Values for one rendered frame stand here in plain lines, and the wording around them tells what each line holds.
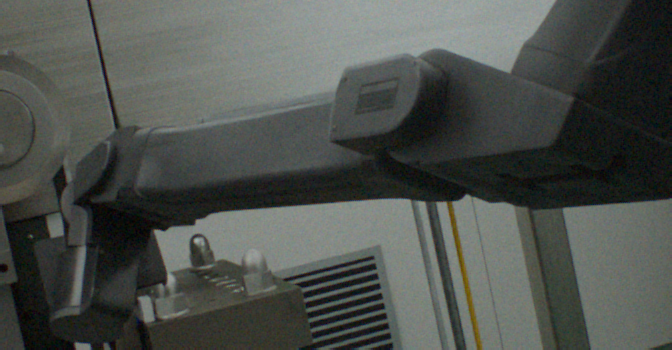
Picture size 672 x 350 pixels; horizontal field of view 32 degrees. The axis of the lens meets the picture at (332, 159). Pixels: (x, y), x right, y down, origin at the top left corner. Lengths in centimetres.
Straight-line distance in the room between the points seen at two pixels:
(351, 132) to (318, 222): 345
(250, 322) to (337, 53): 52
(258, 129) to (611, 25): 28
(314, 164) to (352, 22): 98
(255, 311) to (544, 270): 79
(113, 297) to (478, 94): 44
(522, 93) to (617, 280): 398
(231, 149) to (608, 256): 376
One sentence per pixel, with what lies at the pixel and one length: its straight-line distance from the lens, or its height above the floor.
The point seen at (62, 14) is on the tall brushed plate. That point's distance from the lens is 155.
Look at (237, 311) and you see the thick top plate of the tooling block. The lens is 120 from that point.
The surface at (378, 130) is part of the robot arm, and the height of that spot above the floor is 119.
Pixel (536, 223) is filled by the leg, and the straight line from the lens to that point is 189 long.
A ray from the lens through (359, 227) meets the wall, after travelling 406.
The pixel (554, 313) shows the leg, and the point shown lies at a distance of 191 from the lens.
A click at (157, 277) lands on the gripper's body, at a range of 103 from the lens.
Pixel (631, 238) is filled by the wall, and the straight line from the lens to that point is 450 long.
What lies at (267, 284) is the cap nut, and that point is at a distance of 123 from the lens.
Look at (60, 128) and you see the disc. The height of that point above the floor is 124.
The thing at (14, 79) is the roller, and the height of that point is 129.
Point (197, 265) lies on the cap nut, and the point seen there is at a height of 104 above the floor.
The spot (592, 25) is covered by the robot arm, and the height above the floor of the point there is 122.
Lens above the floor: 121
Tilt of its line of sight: 3 degrees down
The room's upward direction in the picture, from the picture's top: 12 degrees counter-clockwise
